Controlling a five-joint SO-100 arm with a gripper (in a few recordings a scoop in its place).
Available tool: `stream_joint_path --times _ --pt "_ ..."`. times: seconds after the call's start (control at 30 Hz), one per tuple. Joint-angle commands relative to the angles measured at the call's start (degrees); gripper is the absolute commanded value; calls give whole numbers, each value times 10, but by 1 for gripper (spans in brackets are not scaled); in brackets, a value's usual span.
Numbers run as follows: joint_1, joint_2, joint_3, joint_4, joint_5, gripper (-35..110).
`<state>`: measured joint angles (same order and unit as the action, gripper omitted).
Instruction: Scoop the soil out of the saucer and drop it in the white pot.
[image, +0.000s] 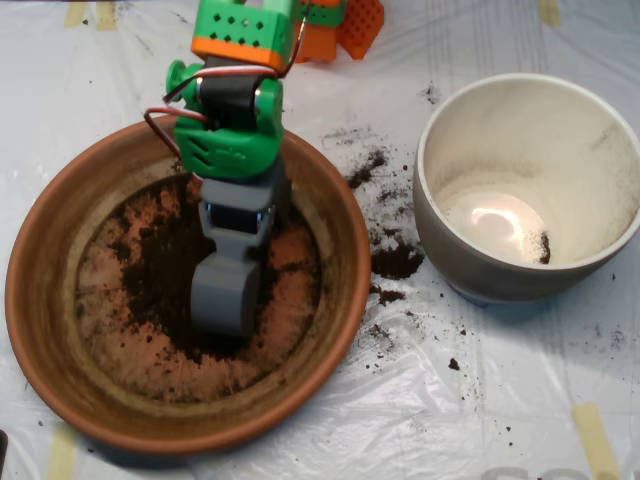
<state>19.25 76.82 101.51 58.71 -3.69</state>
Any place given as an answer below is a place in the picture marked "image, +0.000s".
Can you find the grey gripper black motor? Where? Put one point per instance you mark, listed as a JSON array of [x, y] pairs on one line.
[[231, 226]]

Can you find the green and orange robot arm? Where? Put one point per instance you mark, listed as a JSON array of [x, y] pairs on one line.
[[225, 155]]

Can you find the elongated spilled soil clump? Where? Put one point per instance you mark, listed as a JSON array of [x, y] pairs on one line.
[[361, 176]]

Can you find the large spilled soil pile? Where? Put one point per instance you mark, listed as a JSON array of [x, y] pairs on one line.
[[395, 262]]

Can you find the small spilled soil clump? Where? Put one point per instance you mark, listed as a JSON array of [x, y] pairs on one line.
[[389, 296]]

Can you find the terracotta saucer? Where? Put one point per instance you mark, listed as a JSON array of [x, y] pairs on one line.
[[50, 310]]

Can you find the white ceramic pot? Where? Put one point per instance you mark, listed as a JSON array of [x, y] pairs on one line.
[[475, 280]]

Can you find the tiny spilled soil crumb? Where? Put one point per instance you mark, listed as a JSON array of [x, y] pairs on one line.
[[454, 364]]

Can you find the clear plastic sheet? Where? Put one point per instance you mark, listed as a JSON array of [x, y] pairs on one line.
[[450, 425]]

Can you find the beige masking tape strip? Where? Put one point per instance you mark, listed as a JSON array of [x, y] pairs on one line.
[[106, 15], [595, 440], [62, 455], [549, 12], [75, 15]]

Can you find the dark object at edge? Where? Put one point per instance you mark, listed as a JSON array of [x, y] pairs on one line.
[[3, 447]]

